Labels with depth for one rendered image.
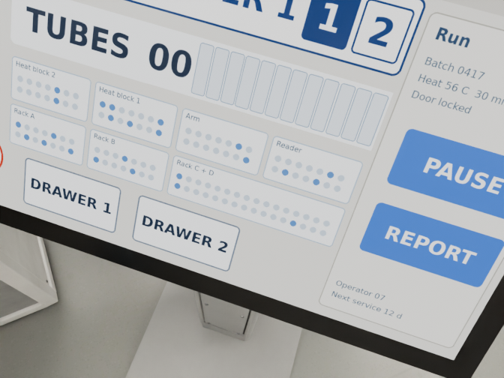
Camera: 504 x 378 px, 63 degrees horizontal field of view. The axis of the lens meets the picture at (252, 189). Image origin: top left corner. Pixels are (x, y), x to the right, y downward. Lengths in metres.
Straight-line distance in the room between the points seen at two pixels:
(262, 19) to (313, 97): 0.07
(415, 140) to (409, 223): 0.07
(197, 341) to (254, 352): 0.17
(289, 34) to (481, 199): 0.18
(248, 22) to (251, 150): 0.09
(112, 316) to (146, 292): 0.12
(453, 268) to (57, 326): 1.25
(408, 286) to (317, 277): 0.07
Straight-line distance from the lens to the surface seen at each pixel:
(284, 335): 1.34
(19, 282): 1.19
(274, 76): 0.31
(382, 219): 0.34
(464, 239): 0.36
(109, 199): 0.39
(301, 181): 0.33
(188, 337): 1.32
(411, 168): 0.33
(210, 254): 0.37
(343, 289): 0.37
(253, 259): 0.36
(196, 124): 0.33
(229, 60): 0.32
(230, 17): 0.32
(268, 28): 0.31
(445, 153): 0.33
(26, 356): 1.47
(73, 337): 1.43
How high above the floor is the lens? 1.34
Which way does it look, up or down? 61 degrees down
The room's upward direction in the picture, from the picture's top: 8 degrees clockwise
